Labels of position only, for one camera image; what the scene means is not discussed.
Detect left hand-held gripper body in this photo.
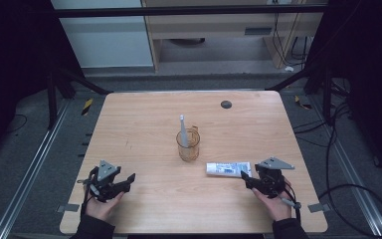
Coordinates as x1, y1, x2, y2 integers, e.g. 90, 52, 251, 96
77, 159, 123, 204

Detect light wooden desk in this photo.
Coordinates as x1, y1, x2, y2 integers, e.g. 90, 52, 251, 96
140, 0, 329, 73

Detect right hand-held gripper cable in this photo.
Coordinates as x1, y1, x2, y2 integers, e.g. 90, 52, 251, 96
278, 187, 303, 224

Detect black floor cables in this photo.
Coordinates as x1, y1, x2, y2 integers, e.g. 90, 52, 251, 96
291, 76, 354, 148

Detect white electric toothbrush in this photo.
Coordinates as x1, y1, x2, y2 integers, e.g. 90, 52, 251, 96
178, 114, 190, 149

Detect hand-held gripper cable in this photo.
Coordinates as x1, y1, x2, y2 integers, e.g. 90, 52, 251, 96
79, 167, 96, 220
278, 187, 303, 224

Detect black horizontal frame bar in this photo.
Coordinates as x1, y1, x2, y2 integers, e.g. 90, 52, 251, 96
51, 4, 328, 19

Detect clear amber cup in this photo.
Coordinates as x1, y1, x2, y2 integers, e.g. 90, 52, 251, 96
175, 125, 202, 163

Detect black hanging cables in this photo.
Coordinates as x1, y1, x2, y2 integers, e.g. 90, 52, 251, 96
272, 12, 309, 68

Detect person's right hand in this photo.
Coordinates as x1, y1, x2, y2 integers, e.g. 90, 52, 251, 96
251, 179, 295, 222

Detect black metal stand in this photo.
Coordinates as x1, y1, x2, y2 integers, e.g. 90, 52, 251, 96
266, 61, 334, 125
45, 64, 113, 131

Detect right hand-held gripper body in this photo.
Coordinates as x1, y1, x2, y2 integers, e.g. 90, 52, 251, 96
254, 156, 295, 200

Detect left hand-held gripper cable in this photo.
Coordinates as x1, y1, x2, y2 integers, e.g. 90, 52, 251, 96
79, 167, 96, 220

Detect grey tape piece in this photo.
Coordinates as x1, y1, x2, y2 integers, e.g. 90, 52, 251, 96
306, 202, 331, 214
56, 203, 81, 214

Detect white blue toothpaste tube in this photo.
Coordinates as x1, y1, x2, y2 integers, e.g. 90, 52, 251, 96
205, 161, 254, 179

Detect white cabinet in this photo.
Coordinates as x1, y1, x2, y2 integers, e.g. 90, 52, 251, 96
48, 0, 154, 70

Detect aluminium floor rail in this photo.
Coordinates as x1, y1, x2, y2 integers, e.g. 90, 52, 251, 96
309, 95, 382, 237
0, 99, 72, 239

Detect yellow black tape strip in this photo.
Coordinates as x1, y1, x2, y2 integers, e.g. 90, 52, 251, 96
293, 95, 313, 111
81, 98, 95, 117

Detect black looped floor cable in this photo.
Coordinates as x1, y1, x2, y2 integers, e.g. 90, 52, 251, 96
317, 183, 382, 239

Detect person's left hand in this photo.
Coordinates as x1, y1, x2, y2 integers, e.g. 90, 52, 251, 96
85, 191, 126, 222

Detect dark curtain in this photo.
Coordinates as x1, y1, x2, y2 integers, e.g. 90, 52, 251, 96
0, 0, 84, 167
306, 0, 382, 187

